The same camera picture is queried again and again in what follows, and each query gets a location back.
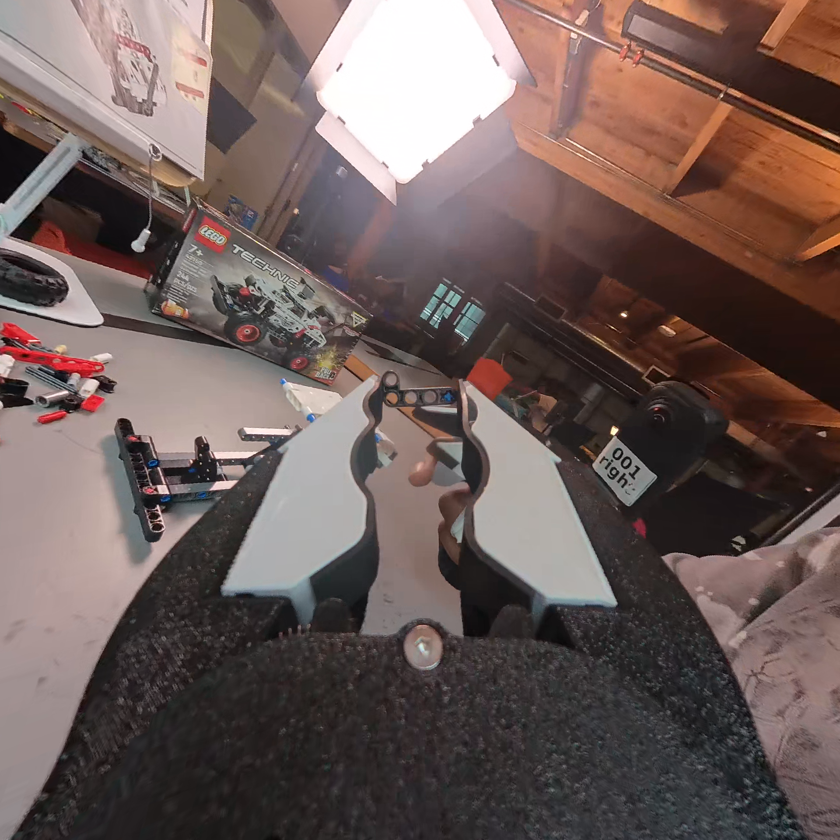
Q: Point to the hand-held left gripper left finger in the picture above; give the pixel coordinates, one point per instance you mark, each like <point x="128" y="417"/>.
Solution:
<point x="308" y="518"/>

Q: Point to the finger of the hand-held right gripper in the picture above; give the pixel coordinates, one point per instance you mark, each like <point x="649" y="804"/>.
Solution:
<point x="449" y="453"/>

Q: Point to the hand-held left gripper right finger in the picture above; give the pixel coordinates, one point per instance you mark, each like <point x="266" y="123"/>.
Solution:
<point x="538" y="525"/>

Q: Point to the black angled beam brick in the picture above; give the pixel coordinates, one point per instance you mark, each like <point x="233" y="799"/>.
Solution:
<point x="413" y="397"/>

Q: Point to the white toy truck model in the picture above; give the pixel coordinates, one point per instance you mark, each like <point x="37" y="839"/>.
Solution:
<point x="177" y="472"/>

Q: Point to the building instruction booklet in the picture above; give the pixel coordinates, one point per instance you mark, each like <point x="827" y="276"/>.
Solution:
<point x="98" y="52"/>

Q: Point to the grey desk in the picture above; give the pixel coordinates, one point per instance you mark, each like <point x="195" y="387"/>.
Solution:
<point x="65" y="525"/>

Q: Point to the person's right hand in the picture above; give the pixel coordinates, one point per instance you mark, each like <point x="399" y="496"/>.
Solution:
<point x="453" y="525"/>

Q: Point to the orange red plastic crate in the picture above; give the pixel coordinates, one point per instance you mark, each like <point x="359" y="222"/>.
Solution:
<point x="489" y="377"/>

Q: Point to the black toy set box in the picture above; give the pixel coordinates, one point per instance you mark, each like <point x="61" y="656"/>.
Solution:
<point x="262" y="295"/>

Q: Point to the pile of red white bricks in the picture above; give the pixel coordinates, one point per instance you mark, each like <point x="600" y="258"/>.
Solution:
<point x="52" y="367"/>

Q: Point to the white lamp base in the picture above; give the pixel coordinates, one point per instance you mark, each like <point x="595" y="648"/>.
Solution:
<point x="79" y="302"/>

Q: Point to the metal ceiling pipe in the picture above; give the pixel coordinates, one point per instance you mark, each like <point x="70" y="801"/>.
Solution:
<point x="689" y="82"/>

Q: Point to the black rubber tyre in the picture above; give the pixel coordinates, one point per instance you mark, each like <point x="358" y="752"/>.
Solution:
<point x="33" y="282"/>

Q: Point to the bright studio light panel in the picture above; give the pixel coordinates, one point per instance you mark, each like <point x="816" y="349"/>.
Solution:
<point x="407" y="79"/>

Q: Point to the white lamp pull switch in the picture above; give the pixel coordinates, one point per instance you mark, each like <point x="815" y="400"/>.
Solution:
<point x="141" y="239"/>

